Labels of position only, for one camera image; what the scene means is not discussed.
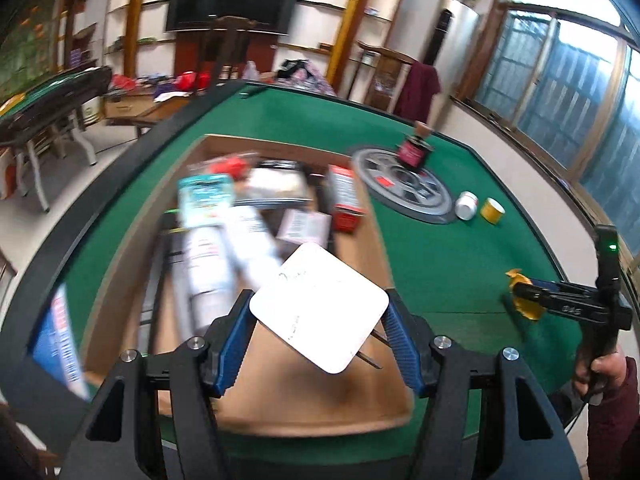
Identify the white pill bottle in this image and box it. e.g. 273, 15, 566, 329
183, 226, 236, 334

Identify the gold foil packet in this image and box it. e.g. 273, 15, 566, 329
503, 269, 546, 322

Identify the white square charger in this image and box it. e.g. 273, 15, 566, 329
250, 243, 390, 375

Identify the white bottle red label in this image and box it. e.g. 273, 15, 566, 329
222, 206, 282, 290

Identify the black marker green cap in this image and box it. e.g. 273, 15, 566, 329
136, 209, 183, 356

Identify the small white medicine box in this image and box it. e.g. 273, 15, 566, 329
277, 209, 331, 248

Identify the red grey medicine box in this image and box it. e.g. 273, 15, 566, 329
326, 165, 366, 233

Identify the teal cartoon tissue pack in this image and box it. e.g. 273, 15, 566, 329
177, 174, 235, 229

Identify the yellow cap pill bottle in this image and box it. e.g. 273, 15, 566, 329
454, 191, 506, 224

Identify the black silver snack pouch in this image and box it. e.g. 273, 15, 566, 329
234, 159, 311, 209

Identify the red item clear package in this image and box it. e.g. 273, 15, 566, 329
188, 152, 258, 181

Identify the person right hand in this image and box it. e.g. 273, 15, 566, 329
573, 344, 627, 396

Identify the cardboard box tray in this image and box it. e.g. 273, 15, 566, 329
81, 133, 417, 438

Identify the dark ink bottle cork stopper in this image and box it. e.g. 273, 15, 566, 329
396, 122, 434, 172

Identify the maroon cloth on chair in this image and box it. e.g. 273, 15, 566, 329
393, 62, 442, 122

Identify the low wooden coffee table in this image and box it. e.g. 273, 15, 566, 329
103, 93, 190, 138

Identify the wooden armchair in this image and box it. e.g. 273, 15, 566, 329
345, 40, 416, 113

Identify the pile of clothes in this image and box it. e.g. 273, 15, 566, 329
274, 58, 335, 96

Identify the white standing air conditioner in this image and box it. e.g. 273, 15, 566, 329
421, 0, 480, 126

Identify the wooden chair by table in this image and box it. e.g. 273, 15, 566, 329
196, 15, 258, 88

